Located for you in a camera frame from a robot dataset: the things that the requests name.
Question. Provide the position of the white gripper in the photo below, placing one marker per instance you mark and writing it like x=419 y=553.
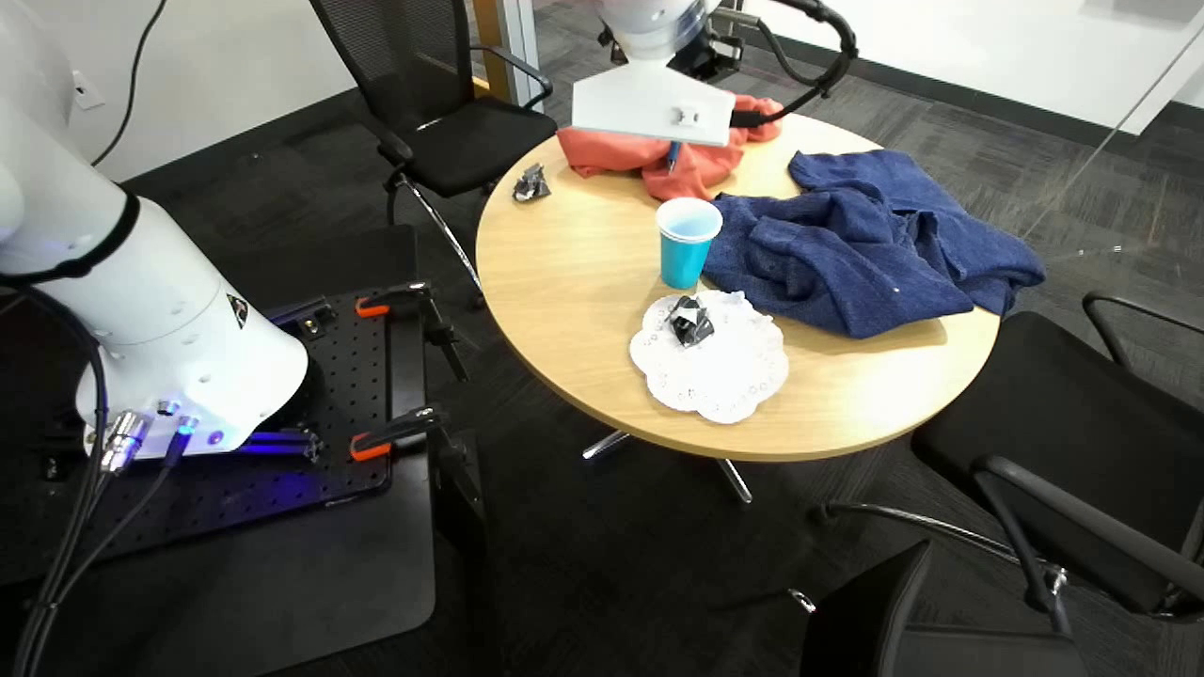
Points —
x=647 y=99

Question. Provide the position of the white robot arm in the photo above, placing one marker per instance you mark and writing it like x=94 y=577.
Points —
x=184 y=365

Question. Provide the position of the blue plastic cup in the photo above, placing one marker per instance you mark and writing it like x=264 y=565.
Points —
x=687 y=229

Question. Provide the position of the orange red cloth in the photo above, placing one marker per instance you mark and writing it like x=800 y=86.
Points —
x=698 y=169

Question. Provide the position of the black binder clip near edge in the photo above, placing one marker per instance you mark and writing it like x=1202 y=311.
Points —
x=533 y=185

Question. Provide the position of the black binder clip on doily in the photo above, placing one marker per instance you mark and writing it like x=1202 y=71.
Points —
x=691 y=322

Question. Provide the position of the black office chair far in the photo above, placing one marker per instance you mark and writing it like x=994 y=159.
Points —
x=416 y=69

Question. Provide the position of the black office chair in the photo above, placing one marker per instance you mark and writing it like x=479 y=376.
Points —
x=896 y=616
x=416 y=69
x=1084 y=469

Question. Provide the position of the navy blue cloth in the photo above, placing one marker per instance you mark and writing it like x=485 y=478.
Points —
x=864 y=246

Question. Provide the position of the white paper doily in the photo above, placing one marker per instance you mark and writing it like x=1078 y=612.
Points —
x=725 y=376

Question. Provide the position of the orange clamp upper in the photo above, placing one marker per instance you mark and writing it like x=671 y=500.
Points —
x=388 y=298

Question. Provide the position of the orange clamp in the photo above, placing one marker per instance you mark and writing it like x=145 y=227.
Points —
x=388 y=298
x=388 y=439

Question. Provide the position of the orange clamp lower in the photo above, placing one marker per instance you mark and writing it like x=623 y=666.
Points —
x=388 y=439

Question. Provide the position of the black office chair right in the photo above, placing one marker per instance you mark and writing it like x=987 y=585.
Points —
x=1084 y=469

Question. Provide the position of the black office chair near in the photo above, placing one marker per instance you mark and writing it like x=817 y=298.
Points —
x=896 y=616

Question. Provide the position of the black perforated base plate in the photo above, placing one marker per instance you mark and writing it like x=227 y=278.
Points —
x=357 y=376

